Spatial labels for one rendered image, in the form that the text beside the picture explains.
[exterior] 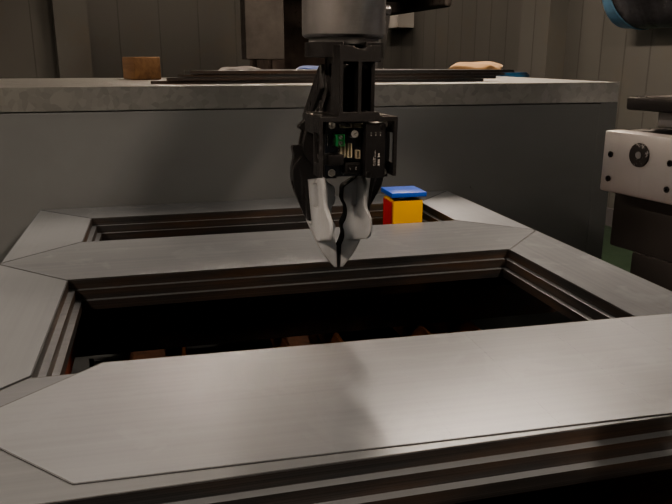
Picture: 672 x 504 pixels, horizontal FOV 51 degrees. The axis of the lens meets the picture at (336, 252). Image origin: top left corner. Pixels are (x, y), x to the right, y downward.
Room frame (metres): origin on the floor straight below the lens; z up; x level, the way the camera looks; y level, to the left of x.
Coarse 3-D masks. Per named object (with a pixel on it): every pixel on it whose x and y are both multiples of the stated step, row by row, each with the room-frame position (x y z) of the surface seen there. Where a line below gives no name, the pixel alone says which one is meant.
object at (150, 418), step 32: (128, 384) 0.50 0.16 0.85; (160, 384) 0.50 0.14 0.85; (192, 384) 0.50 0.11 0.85; (96, 416) 0.45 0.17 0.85; (128, 416) 0.45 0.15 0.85; (160, 416) 0.45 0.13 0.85; (192, 416) 0.45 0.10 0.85; (96, 448) 0.41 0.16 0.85; (128, 448) 0.41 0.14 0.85; (160, 448) 0.41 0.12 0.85; (192, 448) 0.41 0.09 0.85; (96, 480) 0.37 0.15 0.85
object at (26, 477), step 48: (96, 240) 1.05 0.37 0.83; (96, 288) 0.78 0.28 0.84; (144, 288) 0.79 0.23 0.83; (192, 288) 0.80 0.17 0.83; (240, 288) 0.81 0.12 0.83; (288, 288) 0.82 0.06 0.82; (336, 288) 0.84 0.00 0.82; (528, 288) 0.83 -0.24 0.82; (576, 288) 0.75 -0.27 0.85; (48, 336) 0.61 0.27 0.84; (48, 384) 0.51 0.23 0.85; (528, 432) 0.43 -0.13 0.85; (576, 432) 0.44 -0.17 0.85; (624, 432) 0.45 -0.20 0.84; (0, 480) 0.38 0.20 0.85; (48, 480) 0.38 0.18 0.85; (144, 480) 0.38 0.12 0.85; (192, 480) 0.38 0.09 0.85; (240, 480) 0.38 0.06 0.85; (288, 480) 0.39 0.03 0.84; (336, 480) 0.39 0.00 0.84; (384, 480) 0.39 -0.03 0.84; (432, 480) 0.40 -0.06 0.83; (480, 480) 0.41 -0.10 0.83; (528, 480) 0.41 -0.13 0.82; (576, 480) 0.42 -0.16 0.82
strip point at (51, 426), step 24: (72, 384) 0.50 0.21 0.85; (96, 384) 0.50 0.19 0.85; (0, 408) 0.47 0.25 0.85; (24, 408) 0.47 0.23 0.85; (48, 408) 0.47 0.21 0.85; (72, 408) 0.47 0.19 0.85; (0, 432) 0.43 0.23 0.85; (24, 432) 0.43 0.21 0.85; (48, 432) 0.43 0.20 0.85; (72, 432) 0.43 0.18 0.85; (24, 456) 0.40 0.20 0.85; (48, 456) 0.40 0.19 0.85; (72, 456) 0.40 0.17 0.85; (72, 480) 0.37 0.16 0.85
